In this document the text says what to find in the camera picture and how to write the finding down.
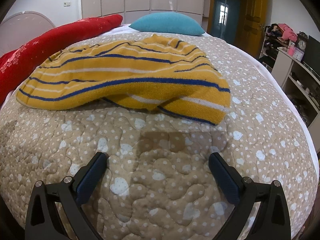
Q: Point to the pink clothes pile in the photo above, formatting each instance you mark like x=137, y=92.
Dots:
x=288, y=33

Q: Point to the yellow striped knit sweater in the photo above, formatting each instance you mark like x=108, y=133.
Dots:
x=154, y=74

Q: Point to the brown wooden door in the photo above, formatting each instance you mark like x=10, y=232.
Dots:
x=250, y=30

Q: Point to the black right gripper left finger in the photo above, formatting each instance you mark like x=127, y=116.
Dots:
x=43, y=220

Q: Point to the black television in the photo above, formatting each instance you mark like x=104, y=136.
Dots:
x=312, y=54

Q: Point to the teal pillow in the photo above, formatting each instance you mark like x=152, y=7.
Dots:
x=168, y=22

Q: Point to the small desk clock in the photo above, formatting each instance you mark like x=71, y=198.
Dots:
x=301, y=44

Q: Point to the beige white-dotted quilt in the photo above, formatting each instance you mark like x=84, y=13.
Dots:
x=158, y=184

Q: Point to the white round headboard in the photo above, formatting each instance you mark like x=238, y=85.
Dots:
x=22, y=27

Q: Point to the red snowflake blanket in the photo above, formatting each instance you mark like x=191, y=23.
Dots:
x=18, y=64

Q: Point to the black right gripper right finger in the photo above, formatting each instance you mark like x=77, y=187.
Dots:
x=272, y=220

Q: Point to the white shelf unit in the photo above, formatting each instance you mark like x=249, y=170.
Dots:
x=298, y=81

